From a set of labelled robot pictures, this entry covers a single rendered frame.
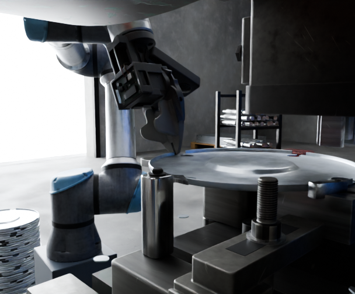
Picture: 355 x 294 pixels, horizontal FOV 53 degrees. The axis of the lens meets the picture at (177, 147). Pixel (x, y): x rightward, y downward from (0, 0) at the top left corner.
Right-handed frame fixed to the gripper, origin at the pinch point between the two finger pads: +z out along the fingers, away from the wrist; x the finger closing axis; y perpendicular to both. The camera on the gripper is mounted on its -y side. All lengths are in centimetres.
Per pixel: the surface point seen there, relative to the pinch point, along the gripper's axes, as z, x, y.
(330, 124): 6.5, 26.4, 3.1
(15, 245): 3, -117, -12
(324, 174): 11.7, 22.0, -0.6
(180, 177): 6.9, 13.2, 15.0
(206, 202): 10.4, 6.8, 5.1
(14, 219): -8, -122, -16
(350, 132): 8.1, 27.3, 0.9
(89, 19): -1.7, 26.4, 31.5
